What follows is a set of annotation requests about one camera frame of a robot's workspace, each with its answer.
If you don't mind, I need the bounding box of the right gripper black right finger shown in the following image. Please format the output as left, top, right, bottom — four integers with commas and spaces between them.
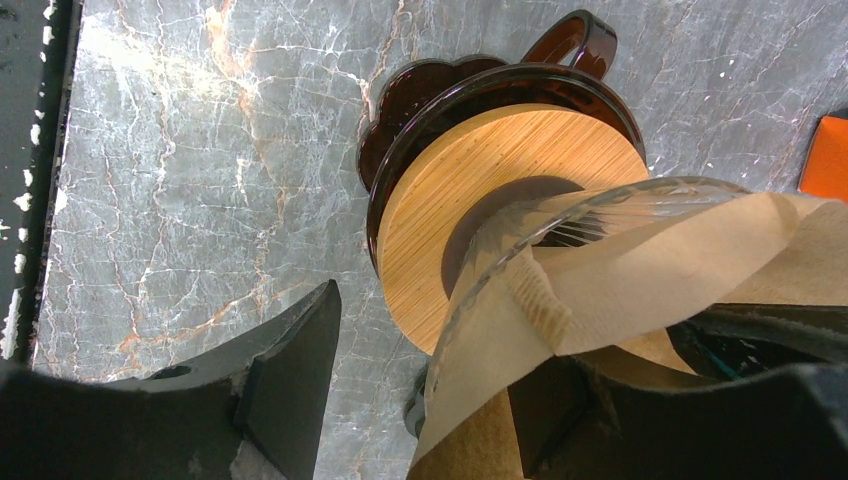
508, 354, 847, 479

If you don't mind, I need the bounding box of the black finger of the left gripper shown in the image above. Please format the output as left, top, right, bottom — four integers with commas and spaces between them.
666, 304, 847, 380

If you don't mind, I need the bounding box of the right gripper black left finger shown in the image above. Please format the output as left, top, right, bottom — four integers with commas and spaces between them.
1, 280, 341, 479

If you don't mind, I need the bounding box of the brown paper coffee filter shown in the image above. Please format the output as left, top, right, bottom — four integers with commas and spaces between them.
408, 191, 847, 479

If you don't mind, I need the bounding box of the clear glass dripper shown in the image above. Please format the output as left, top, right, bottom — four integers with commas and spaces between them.
424, 177, 747, 406

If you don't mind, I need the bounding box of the orange coffee filter box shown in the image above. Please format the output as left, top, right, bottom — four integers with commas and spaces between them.
798, 108, 847, 203

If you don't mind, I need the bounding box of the light orange wooden ring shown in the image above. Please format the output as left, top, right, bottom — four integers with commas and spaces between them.
376, 102, 652, 356

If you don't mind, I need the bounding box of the brown glass dripper cup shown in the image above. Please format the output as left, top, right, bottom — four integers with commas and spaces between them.
357, 9, 645, 264

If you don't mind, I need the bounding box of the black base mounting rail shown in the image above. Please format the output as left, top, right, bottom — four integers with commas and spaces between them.
1, 1, 83, 364

